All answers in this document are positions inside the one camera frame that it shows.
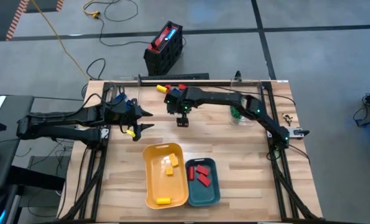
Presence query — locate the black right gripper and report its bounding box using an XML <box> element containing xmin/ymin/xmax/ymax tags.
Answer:
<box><xmin>164</xmin><ymin>87</ymin><xmax>194</xmax><ymax>128</ymax></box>

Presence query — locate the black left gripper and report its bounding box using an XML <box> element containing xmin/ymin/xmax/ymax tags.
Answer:
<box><xmin>103</xmin><ymin>98</ymin><xmax>155</xmax><ymax>142</ymax></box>

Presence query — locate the yellow rectangular toy block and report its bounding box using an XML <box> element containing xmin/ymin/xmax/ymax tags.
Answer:
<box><xmin>168</xmin><ymin>153</ymin><xmax>180</xmax><ymax>168</ymax></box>

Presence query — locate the black power strip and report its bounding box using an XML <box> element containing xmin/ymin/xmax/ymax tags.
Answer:
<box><xmin>138</xmin><ymin>73</ymin><xmax>210</xmax><ymax>81</ymax></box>

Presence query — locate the yellow-orange plastic bin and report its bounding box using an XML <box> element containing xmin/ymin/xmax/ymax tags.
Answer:
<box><xmin>142</xmin><ymin>142</ymin><xmax>190</xmax><ymax>210</ymax></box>

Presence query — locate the black crate with red battery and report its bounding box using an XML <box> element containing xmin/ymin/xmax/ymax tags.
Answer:
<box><xmin>142</xmin><ymin>21</ymin><xmax>185</xmax><ymax>77</ymax></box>

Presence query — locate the dark teal plastic bin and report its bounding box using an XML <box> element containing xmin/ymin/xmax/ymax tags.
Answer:
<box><xmin>184</xmin><ymin>157</ymin><xmax>221</xmax><ymax>208</ymax></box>

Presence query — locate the dark grey desk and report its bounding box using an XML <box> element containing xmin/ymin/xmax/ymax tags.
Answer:
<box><xmin>0</xmin><ymin>95</ymin><xmax>35</xmax><ymax>190</ymax></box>

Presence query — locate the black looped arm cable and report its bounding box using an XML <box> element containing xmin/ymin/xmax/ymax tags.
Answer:
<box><xmin>85</xmin><ymin>57</ymin><xmax>107</xmax><ymax>82</ymax></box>

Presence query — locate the black floor cable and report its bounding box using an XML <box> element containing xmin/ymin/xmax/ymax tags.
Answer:
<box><xmin>97</xmin><ymin>0</ymin><xmax>151</xmax><ymax>47</ymax></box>

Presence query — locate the silver bracket with black clamp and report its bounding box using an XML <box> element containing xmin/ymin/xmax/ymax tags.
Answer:
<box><xmin>266</xmin><ymin>126</ymin><xmax>310</xmax><ymax>138</ymax></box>

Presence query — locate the yellow extension cable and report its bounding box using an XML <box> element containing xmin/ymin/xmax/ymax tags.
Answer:
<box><xmin>30</xmin><ymin>0</ymin><xmax>101</xmax><ymax>81</ymax></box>

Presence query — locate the black aluminium table frame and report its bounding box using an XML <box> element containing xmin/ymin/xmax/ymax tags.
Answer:
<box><xmin>58</xmin><ymin>79</ymin><xmax>325</xmax><ymax>224</ymax></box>

